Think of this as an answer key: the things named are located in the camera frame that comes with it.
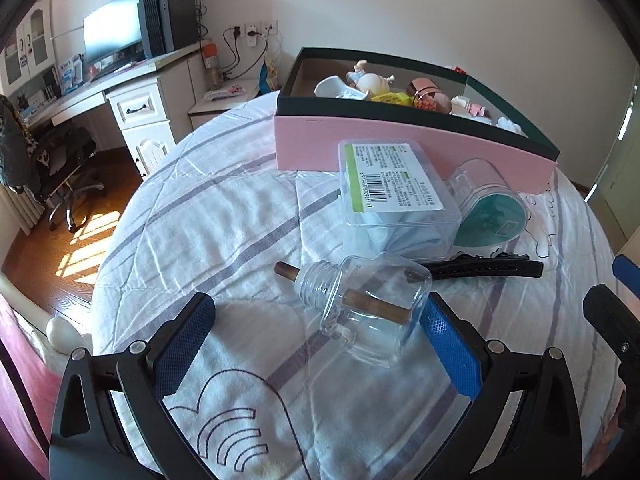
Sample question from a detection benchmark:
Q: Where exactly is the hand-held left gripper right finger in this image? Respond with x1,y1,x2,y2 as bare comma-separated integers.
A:
419,292,583,480

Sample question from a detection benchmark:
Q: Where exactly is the pink paper packet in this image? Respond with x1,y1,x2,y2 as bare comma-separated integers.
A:
205,84,250,101

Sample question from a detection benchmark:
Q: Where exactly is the grey jacket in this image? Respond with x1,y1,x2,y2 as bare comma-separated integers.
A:
0,94,41,193

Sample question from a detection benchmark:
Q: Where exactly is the rose gold cup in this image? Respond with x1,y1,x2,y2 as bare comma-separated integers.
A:
405,78,452,102

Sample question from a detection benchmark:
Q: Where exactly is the white nightstand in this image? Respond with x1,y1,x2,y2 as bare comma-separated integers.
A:
187,82,262,134

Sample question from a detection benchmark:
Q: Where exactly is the small white ornament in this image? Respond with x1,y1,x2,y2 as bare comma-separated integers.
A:
497,115,527,137

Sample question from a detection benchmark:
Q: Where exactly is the pink bed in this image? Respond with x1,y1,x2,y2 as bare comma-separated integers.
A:
0,272,92,480

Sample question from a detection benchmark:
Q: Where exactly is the white glass door cabinet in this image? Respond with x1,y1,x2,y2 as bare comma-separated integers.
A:
0,0,57,92

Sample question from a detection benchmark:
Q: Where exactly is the blue snack bag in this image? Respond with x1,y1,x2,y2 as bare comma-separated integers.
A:
259,54,284,97

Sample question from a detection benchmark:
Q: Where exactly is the black hair clip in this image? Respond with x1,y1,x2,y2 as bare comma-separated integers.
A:
419,253,545,282

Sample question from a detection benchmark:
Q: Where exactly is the white door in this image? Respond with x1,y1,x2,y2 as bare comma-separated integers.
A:
584,57,640,243

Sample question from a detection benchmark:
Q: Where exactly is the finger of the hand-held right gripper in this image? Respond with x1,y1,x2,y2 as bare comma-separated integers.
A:
582,284,640,363
612,254,640,287

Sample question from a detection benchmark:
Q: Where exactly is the white scoop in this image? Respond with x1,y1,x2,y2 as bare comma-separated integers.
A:
313,75,372,103

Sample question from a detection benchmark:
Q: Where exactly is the white desk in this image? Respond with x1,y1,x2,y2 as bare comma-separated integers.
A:
22,41,212,182

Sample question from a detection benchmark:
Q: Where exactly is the pink cardboard box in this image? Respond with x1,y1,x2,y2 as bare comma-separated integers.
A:
273,47,561,195

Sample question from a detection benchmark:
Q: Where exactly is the white striped quilt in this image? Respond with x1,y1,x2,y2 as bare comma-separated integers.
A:
90,94,622,480

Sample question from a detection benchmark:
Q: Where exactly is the blue wipes pack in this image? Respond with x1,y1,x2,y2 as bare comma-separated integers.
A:
56,54,84,97

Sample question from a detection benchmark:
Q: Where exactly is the orange cap bottle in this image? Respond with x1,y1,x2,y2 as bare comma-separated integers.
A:
202,42,222,87

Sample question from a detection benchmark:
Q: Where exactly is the black computer monitor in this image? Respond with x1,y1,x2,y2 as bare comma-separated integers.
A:
82,0,146,69

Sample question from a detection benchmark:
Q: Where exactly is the black office chair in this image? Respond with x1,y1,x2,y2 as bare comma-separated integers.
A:
0,94,107,233

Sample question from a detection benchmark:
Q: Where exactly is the clear round teal container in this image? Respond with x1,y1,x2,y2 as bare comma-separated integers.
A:
444,158,530,249

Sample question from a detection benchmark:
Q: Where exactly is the clear glass bottle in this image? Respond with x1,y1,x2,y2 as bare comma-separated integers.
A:
274,253,434,369

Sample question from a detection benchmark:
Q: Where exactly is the yellow highlighter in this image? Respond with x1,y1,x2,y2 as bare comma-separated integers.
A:
372,92,417,107

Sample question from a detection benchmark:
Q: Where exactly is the small doll figurine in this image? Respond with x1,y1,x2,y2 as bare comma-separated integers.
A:
348,59,397,97

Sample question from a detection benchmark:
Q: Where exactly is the black keyboard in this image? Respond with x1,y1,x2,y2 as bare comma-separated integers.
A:
87,53,142,82

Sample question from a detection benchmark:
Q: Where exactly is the black power cable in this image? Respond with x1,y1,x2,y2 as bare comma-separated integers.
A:
220,27,276,81

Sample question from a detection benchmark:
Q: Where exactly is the black computer tower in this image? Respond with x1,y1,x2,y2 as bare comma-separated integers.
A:
141,0,200,58

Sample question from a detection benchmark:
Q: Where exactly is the clear plastic box green label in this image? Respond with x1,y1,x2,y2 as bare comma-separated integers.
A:
337,138,464,262

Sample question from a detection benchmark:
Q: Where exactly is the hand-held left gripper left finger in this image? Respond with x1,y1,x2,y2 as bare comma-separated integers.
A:
49,292,221,480

